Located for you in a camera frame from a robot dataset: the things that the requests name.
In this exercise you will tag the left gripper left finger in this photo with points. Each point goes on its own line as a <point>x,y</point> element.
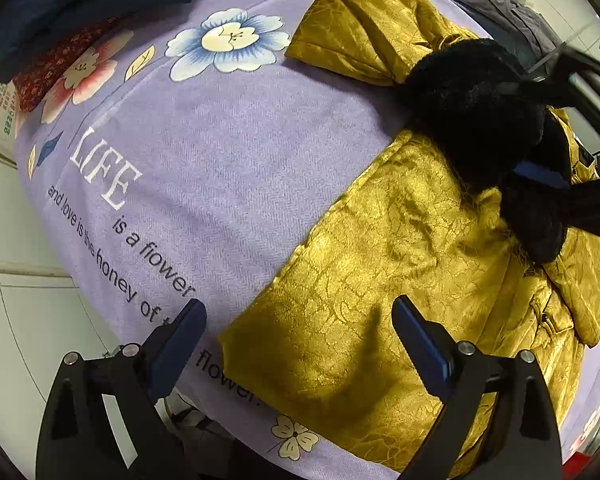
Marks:
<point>100,420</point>

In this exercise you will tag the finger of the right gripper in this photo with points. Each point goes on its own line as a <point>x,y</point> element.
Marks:
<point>531,92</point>
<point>552,198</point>

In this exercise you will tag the gold satin jacket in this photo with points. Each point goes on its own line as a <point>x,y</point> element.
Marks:
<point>334,388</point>

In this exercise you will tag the grey blanket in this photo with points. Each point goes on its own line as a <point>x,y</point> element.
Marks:
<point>520,30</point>

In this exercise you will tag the purple floral bed sheet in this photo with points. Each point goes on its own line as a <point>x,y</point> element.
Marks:
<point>189,152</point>

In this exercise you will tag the red patterned cloth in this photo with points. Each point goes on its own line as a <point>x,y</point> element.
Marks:
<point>34,81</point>

